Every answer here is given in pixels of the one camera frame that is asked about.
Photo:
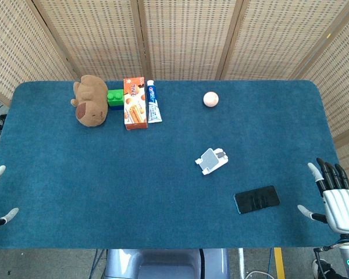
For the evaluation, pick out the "yellow floor tape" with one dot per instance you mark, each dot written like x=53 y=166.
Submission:
x=279 y=263

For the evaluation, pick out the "blue felt table cover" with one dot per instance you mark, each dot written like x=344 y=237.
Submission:
x=104 y=180

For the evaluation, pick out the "orange snack box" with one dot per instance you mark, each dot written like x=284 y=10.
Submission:
x=135 y=104

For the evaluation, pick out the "pale pink ball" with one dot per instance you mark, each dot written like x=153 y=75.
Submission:
x=211 y=99

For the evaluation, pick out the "blue white toothpaste tube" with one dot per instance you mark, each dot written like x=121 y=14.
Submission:
x=153 y=104

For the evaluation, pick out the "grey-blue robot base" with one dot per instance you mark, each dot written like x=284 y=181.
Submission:
x=165 y=264

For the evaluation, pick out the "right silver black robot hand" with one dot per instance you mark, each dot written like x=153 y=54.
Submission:
x=341 y=207

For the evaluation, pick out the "green toy brick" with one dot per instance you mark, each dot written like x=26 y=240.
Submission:
x=115 y=97

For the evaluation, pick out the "woven bamboo screen panel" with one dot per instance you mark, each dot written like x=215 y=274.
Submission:
x=20 y=49
x=279 y=37
x=189 y=37
x=340 y=87
x=96 y=37

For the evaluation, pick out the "white phone stand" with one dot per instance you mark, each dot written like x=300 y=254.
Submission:
x=210 y=161

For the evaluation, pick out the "brown capybara plush toy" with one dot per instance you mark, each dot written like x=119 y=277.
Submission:
x=90 y=101

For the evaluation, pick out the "white table leg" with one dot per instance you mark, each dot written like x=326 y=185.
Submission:
x=241 y=261

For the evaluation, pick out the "black white sneaker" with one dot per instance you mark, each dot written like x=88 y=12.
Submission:
x=322 y=268

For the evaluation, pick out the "black smartphone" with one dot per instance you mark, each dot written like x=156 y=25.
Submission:
x=256 y=200

